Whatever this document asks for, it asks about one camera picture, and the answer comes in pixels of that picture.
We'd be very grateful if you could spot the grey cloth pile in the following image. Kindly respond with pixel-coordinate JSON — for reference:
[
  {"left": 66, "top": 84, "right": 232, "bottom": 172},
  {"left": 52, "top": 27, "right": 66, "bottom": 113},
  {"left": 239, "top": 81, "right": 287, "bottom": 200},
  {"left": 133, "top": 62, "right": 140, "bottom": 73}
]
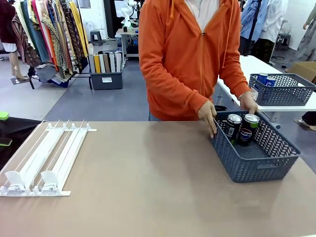
[{"left": 34, "top": 63, "right": 60, "bottom": 83}]

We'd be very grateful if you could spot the white side table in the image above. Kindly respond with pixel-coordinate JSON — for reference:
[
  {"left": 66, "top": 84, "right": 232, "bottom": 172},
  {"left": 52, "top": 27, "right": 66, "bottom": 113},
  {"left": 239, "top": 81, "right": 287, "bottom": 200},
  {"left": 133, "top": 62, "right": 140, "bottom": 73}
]
[{"left": 216, "top": 54, "right": 316, "bottom": 129}]

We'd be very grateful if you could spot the black clothes rack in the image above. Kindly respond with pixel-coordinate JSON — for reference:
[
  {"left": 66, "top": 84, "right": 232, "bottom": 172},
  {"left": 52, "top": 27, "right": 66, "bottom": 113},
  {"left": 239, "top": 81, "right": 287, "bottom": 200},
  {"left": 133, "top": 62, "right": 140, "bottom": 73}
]
[{"left": 28, "top": 0, "right": 93, "bottom": 90}]

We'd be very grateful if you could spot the brown cardboard box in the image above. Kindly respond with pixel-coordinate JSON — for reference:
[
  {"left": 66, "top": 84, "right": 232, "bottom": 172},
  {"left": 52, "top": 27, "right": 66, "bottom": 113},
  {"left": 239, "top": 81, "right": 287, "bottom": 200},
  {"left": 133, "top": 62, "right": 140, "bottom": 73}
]
[{"left": 287, "top": 61, "right": 316, "bottom": 83}]

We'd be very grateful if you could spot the person in orange hoodie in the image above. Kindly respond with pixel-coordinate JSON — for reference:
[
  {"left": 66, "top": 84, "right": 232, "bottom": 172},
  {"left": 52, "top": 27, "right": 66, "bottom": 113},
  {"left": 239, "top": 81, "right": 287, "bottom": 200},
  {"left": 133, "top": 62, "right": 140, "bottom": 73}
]
[{"left": 138, "top": 0, "right": 250, "bottom": 121}]

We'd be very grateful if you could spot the yellow hanging garment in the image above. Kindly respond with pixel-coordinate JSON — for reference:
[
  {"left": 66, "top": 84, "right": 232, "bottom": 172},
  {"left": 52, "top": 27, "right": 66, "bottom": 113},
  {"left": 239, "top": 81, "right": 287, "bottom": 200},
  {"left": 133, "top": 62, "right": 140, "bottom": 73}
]
[{"left": 70, "top": 1, "right": 89, "bottom": 58}]

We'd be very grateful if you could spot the dark patterned hanging garment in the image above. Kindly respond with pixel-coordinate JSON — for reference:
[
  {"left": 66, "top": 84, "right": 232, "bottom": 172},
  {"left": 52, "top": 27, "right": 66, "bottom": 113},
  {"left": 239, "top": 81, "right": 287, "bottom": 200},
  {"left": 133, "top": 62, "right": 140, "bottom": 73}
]
[{"left": 58, "top": 0, "right": 82, "bottom": 73}]

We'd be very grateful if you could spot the teal hanging garment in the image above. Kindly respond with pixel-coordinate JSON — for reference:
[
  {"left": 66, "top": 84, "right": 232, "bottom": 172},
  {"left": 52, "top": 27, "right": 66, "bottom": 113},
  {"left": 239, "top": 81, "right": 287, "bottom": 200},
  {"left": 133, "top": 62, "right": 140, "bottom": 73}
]
[{"left": 21, "top": 0, "right": 49, "bottom": 63}]

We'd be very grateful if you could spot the black stand pole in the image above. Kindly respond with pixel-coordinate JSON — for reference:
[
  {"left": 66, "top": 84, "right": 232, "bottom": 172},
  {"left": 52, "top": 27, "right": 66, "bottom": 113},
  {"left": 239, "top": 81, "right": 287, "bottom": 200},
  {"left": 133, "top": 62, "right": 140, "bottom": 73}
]
[{"left": 246, "top": 0, "right": 263, "bottom": 57}]

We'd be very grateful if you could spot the black cloth covered stand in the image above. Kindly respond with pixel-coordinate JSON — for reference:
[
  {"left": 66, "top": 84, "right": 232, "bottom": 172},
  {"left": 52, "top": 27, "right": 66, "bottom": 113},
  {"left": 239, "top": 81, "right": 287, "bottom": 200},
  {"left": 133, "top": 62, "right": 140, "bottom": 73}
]
[{"left": 0, "top": 116, "right": 42, "bottom": 171}]

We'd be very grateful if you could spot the grey plastic stool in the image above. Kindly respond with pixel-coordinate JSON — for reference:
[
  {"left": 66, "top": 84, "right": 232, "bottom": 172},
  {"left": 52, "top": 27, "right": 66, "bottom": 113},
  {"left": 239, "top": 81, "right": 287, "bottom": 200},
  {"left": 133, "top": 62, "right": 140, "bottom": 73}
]
[{"left": 277, "top": 33, "right": 291, "bottom": 46}]

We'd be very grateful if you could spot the grey step stool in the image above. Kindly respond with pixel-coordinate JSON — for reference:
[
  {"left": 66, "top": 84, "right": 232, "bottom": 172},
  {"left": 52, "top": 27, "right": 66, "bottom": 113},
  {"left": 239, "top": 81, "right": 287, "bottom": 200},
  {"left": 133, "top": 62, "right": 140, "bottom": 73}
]
[{"left": 90, "top": 30, "right": 103, "bottom": 46}]

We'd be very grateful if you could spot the white can dispenser rack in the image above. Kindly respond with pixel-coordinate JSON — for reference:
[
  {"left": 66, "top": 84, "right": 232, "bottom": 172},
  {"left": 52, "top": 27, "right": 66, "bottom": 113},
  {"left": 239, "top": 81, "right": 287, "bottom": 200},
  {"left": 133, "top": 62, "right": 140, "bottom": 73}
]
[{"left": 0, "top": 119, "right": 97, "bottom": 198}]

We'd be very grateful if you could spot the grey plastic lattice basket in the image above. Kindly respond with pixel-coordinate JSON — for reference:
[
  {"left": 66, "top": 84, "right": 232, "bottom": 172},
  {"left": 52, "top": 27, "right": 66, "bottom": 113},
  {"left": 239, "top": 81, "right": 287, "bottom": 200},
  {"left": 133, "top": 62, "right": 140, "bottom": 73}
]
[
  {"left": 248, "top": 73, "right": 316, "bottom": 107},
  {"left": 209, "top": 110, "right": 301, "bottom": 184}
]

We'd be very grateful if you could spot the brown board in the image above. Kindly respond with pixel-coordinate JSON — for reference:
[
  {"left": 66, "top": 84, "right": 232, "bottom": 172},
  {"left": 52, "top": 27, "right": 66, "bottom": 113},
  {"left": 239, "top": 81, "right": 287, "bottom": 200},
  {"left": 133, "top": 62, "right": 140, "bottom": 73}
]
[{"left": 103, "top": 53, "right": 111, "bottom": 73}]

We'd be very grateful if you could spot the grey storage bin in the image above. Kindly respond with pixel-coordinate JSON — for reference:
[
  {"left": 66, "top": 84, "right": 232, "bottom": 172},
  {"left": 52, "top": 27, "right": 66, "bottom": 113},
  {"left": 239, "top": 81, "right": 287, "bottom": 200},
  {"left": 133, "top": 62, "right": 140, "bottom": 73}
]
[{"left": 89, "top": 71, "right": 123, "bottom": 90}]

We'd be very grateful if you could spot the mannequin with grey dress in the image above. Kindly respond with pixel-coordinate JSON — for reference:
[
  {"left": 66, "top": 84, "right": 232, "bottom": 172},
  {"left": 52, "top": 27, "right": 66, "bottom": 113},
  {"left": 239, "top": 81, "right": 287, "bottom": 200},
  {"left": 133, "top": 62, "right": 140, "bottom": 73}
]
[{"left": 295, "top": 4, "right": 316, "bottom": 62}]

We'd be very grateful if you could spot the seated person's leg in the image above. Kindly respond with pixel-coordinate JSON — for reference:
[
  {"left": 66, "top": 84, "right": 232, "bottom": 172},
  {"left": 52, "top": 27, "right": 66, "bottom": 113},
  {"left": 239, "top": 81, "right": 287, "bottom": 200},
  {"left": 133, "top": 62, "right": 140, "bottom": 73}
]
[{"left": 298, "top": 111, "right": 316, "bottom": 131}]

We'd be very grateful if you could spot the mannequin with white shirt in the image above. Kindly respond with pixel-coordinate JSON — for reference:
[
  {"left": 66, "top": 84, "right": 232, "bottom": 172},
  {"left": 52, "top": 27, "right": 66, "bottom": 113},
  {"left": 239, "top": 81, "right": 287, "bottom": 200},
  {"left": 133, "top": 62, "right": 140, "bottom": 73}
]
[{"left": 254, "top": 0, "right": 288, "bottom": 60}]

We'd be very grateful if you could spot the mannequin with blue shirt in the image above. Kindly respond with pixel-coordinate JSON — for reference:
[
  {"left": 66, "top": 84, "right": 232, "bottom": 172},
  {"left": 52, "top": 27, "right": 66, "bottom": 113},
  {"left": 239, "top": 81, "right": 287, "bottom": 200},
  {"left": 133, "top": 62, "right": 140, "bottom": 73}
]
[{"left": 239, "top": 0, "right": 268, "bottom": 56}]

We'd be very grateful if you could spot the yellow board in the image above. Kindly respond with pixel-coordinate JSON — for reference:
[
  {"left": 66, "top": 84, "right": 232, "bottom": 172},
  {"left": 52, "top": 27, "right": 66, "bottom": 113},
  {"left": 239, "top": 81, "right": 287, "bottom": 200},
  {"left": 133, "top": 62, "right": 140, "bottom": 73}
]
[{"left": 93, "top": 54, "right": 101, "bottom": 74}]

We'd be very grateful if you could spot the person's right hand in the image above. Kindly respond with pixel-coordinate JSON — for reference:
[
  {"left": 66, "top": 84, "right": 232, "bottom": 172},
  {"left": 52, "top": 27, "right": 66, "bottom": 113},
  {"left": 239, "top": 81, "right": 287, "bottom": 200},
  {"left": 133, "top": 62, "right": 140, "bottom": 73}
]
[{"left": 197, "top": 100, "right": 218, "bottom": 139}]

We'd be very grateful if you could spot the mannequin with maroon garment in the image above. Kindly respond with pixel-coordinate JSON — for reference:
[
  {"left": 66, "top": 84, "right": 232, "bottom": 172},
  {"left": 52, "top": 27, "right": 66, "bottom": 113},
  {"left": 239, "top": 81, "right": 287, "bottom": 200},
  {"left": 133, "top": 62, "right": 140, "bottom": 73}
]
[{"left": 0, "top": 0, "right": 29, "bottom": 82}]

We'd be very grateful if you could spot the person's right forearm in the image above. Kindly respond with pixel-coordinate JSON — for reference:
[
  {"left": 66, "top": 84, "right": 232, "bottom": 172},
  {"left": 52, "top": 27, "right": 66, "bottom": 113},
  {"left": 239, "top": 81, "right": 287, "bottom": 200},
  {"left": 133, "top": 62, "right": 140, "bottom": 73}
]
[{"left": 170, "top": 79, "right": 211, "bottom": 115}]

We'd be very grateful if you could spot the black Pepsi can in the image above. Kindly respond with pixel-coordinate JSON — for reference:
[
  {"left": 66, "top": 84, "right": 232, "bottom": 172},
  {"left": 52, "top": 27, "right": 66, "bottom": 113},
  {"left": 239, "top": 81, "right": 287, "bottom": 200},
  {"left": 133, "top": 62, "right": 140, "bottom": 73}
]
[
  {"left": 226, "top": 114, "right": 243, "bottom": 144},
  {"left": 236, "top": 113, "right": 260, "bottom": 147}
]

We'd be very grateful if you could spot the white dispenser pusher paddle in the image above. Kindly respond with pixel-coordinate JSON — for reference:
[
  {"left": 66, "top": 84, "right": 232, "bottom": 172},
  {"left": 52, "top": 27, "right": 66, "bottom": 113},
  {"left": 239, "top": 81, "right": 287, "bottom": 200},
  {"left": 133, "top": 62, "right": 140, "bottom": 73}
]
[
  {"left": 40, "top": 170, "right": 59, "bottom": 191},
  {"left": 4, "top": 170, "right": 25, "bottom": 191}
]

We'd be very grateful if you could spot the background robot cart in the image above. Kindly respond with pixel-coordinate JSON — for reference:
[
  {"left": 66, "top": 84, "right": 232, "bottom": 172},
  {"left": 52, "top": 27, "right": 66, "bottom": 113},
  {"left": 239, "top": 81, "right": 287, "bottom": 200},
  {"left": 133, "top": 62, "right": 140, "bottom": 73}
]
[{"left": 115, "top": 28, "right": 140, "bottom": 59}]

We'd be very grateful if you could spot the person's left hand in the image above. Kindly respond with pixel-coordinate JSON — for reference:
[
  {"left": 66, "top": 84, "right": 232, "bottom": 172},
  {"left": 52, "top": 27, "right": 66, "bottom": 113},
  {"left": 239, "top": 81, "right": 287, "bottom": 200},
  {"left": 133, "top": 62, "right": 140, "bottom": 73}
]
[{"left": 238, "top": 91, "right": 259, "bottom": 115}]

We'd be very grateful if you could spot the person's left forearm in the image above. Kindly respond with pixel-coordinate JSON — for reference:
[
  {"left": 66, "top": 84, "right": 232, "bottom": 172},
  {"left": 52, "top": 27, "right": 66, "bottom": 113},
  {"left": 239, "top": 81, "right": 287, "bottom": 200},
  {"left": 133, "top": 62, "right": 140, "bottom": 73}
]
[{"left": 222, "top": 70, "right": 250, "bottom": 100}]

